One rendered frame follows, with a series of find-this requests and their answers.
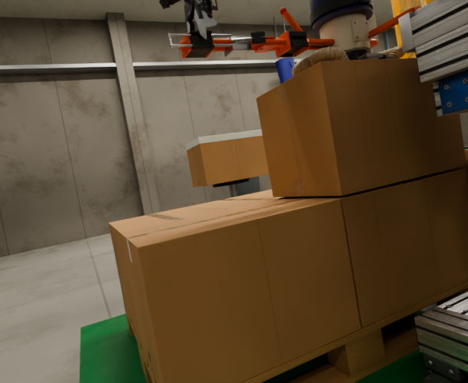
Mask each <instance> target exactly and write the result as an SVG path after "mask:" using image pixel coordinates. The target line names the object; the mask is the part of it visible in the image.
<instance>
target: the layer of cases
mask: <svg viewBox="0 0 468 383"><path fill-rule="evenodd" d="M109 230H110V234H111V238H112V245H113V249H114V253H115V261H116V265H117V269H118V273H119V280H120V285H121V289H122V296H123V300H124V303H125V306H126V309H127V310H128V314H129V316H130V318H131V321H132V323H133V325H134V329H135V330H136V333H137V335H138V338H139V341H140V342H141V346H142V348H143V350H144V353H145V356H146V357H147V361H148V363H149V365H150V368H151V371H152V373H153V376H154V378H155V380H156V382H157V383H240V382H242V381H244V380H247V379H249V378H251V377H254V376H256V375H258V374H261V373H262V372H265V371H267V370H269V369H272V368H274V367H276V366H278V365H281V364H283V363H285V362H288V361H290V360H291V359H295V358H296V357H298V356H301V355H303V354H305V353H307V352H310V351H312V350H314V349H317V348H319V347H321V346H323V345H325V344H327V343H330V342H332V341H334V340H337V339H339V338H341V337H344V336H346V335H347V334H351V333H352V332H354V331H357V330H359V329H361V328H364V327H366V326H368V325H370V324H373V323H375V322H376V321H380V320H381V319H383V318H386V317H388V316H390V315H393V314H395V313H397V312H400V311H402V310H404V309H407V308H409V307H410V306H412V305H415V304H417V303H419V302H422V301H424V300H426V299H429V298H431V297H433V296H436V295H438V294H439V293H443V292H444V291H446V290H449V289H451V288H453V287H456V286H458V285H460V284H462V283H465V282H467V281H468V169H451V170H446V171H443V172H439V173H433V174H430V175H427V176H421V177H418V178H414V179H409V180H406V181H402V182H397V183H393V184H389V185H384V186H381V187H377V188H372V189H369V190H365V191H360V192H356V193H352V194H349V195H344V196H314V197H273V192H272V189H271V190H267V191H260V192H256V193H252V194H248V195H241V196H238V197H234V198H227V199H223V200H218V201H212V202H207V203H203V204H197V205H193V206H189V207H182V208H178V209H174V210H167V211H164V212H159V213H155V214H148V215H144V216H140V217H133V218H130V219H126V220H119V221H115V222H111V223H109Z"/></svg>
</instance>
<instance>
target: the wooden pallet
mask: <svg viewBox="0 0 468 383"><path fill-rule="evenodd" d="M466 292H468V281H467V282H465V283H462V284H460V285H458V286H456V287H453V288H451V289H449V290H446V291H444V292H443V293H439V294H438V295H436V296H433V297H431V298H429V299H426V300H424V301H422V302H419V303H417V304H415V305H412V306H410V307H409V308H407V309H404V310H402V311H400V312H397V313H395V314H393V315H390V316H388V317H386V318H383V319H381V320H380V321H376V322H375V323H373V324H370V325H368V326H366V327H364V328H361V329H359V330H357V331H354V332H352V333H351V334H347V335H346V336H344V337H341V338H339V339H337V340H334V341H332V342H330V343H327V344H325V345H323V346H321V347H319V348H317V349H314V350H312V351H310V352H307V353H305V354H303V355H301V356H298V357H296V358H295V359H291V360H290V361H288V362H285V363H283V364H281V365H278V366H276V367H274V368H272V369H269V370H267V371H265V372H262V373H261V374H258V375H256V376H254V377H251V378H249V379H247V380H244V381H242V382H240V383H262V382H263V381H266V380H268V379H270V378H273V377H275V376H277V375H279V374H281V373H283V372H286V371H288V370H290V369H293V368H295V367H296V366H299V365H301V364H303V363H305V362H308V361H309V360H312V359H314V358H316V357H318V356H321V355H323V354H325V353H327V355H328V360H329V363H328V364H326V365H324V366H321V367H319V368H317V369H315V370H313V371H311V372H309V373H306V374H304V375H302V376H300V377H298V378H296V379H294V380H292V381H289V382H287V383H354V382H356V381H358V380H360V379H362V378H364V377H366V376H367V375H370V374H372V373H373V372H376V371H378V370H379V369H382V368H383V367H385V366H387V365H389V364H391V363H392V362H395V361H397V360H399V359H400V358H402V357H404V356H406V355H408V354H410V353H412V352H414V351H416V350H417V349H418V344H417V338H416V329H415V324H414V323H412V324H409V325H407V326H406V327H404V328H401V329H400V330H398V331H395V332H393V333H391V334H389V335H387V336H385V337H382V332H381V328H382V327H384V326H386V325H388V324H390V323H393V322H395V321H397V320H399V319H401V318H404V317H406V316H408V315H411V314H412V313H414V312H417V311H419V310H421V309H423V308H425V307H427V306H430V305H432V304H434V303H437V306H439V305H441V304H443V303H445V302H447V301H449V300H451V299H453V298H455V297H457V296H459V295H462V294H464V293H466ZM124 307H125V314H126V318H127V322H128V329H129V332H130V335H131V336H135V338H136V341H137V342H138V350H139V354H140V358H141V366H142V369H143V371H144V374H145V377H146V379H147V383H157V382H156V380H155V378H154V376H153V373H152V371H151V368H150V365H149V363H148V361H147V357H146V356H145V353H144V350H143V348H142V346H141V342H140V341H139V338H138V335H137V333H136V330H135V329H134V325H133V323H132V321H131V318H130V316H129V314H128V310H127V309H126V306H125V303H124Z"/></svg>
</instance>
